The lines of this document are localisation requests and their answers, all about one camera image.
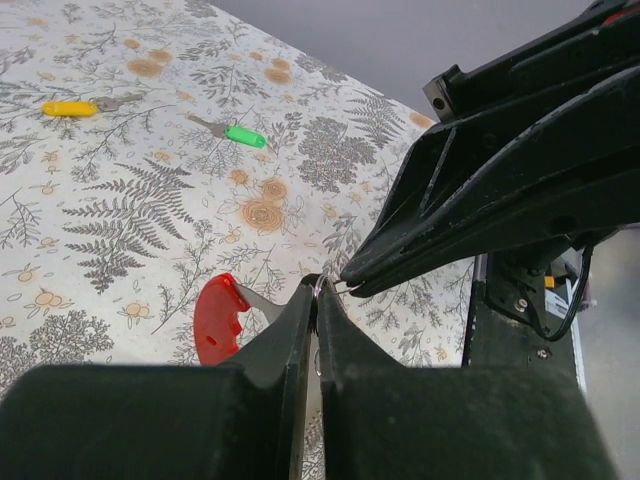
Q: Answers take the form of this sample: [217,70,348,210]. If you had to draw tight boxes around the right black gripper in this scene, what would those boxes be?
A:
[339,0,640,297]

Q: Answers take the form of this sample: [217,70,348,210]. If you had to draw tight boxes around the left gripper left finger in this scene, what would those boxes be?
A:
[0,273,314,480]

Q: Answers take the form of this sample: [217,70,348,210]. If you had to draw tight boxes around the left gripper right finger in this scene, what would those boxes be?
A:
[317,287,617,479]

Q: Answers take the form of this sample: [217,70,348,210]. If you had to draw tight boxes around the red grey key organizer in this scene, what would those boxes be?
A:
[192,271,361,381]

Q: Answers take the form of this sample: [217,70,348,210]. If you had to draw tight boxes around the green tag key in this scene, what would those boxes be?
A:
[186,114,267,149]

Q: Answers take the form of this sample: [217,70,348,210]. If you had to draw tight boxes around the floral table mat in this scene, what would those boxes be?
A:
[0,0,476,480]

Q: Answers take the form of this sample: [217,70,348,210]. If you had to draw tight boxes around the yellow tag key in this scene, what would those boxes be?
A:
[41,94,144,118]

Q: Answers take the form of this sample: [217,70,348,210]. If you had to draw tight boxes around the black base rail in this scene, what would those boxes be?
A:
[462,254,587,391]

